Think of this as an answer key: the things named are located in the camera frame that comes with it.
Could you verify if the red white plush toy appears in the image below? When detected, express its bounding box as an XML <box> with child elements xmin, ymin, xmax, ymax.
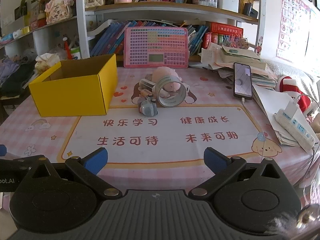
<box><xmin>276</xmin><ymin>75</ymin><xmax>311</xmax><ymax>112</ymax></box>

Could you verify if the white glue bottle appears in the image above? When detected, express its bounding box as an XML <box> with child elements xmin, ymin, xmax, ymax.
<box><xmin>139</xmin><ymin>79</ymin><xmax>156</xmax><ymax>92</ymax></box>

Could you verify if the yellow cardboard box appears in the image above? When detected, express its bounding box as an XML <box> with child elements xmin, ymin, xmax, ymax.
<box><xmin>29</xmin><ymin>54</ymin><xmax>118</xmax><ymax>117</ymax></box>

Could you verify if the pile of clothes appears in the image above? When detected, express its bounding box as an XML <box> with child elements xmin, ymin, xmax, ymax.
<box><xmin>1</xmin><ymin>53</ymin><xmax>36</xmax><ymax>98</ymax></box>

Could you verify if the pink utility knife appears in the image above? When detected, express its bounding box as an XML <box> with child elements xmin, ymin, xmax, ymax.
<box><xmin>137</xmin><ymin>93</ymin><xmax>158</xmax><ymax>117</ymax></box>

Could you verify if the clear tape roll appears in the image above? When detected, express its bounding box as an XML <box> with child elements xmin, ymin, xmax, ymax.
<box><xmin>155</xmin><ymin>75</ymin><xmax>187</xmax><ymax>107</ymax></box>

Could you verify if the stack of papers and books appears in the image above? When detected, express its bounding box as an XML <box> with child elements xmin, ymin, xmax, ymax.
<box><xmin>200</xmin><ymin>43</ymin><xmax>298</xmax><ymax>146</ymax></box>

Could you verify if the red dictionary book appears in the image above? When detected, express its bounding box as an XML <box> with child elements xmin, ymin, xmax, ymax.
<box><xmin>206</xmin><ymin>22</ymin><xmax>244</xmax><ymax>37</ymax></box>

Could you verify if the pink keyboard learning tablet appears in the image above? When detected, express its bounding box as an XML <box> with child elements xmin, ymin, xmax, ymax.
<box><xmin>123</xmin><ymin>26</ymin><xmax>189</xmax><ymax>69</ymax></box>

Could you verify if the white power strip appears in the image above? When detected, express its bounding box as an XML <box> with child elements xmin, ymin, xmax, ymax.
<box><xmin>274</xmin><ymin>101</ymin><xmax>316</xmax><ymax>152</ymax></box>

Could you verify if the white bookshelf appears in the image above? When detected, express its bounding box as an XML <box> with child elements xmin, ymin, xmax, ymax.
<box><xmin>0</xmin><ymin>0</ymin><xmax>267</xmax><ymax>61</ymax></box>

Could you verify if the white pen holder box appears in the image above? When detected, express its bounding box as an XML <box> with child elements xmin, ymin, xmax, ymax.
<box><xmin>217</xmin><ymin>0</ymin><xmax>239</xmax><ymax>13</ymax></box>

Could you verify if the pink plush toy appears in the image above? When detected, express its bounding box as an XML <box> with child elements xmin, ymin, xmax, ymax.
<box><xmin>151</xmin><ymin>67</ymin><xmax>182</xmax><ymax>92</ymax></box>

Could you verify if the black smartphone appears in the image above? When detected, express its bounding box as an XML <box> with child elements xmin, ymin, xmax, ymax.
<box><xmin>233</xmin><ymin>62</ymin><xmax>253</xmax><ymax>100</ymax></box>

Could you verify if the pink gift bag decoration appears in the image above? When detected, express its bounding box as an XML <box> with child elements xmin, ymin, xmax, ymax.
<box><xmin>45</xmin><ymin>0</ymin><xmax>74</xmax><ymax>24</ymax></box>

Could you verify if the alphabet wall poster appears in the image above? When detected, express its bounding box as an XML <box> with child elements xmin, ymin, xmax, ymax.
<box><xmin>276</xmin><ymin>0</ymin><xmax>311</xmax><ymax>62</ymax></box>

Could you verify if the pink cartoon desk mat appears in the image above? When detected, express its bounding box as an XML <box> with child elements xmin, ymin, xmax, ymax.
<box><xmin>1</xmin><ymin>68</ymin><xmax>319</xmax><ymax>187</ymax></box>

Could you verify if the tissue pack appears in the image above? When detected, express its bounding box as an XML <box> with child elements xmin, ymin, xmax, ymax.
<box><xmin>35</xmin><ymin>53</ymin><xmax>60</xmax><ymax>74</ymax></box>

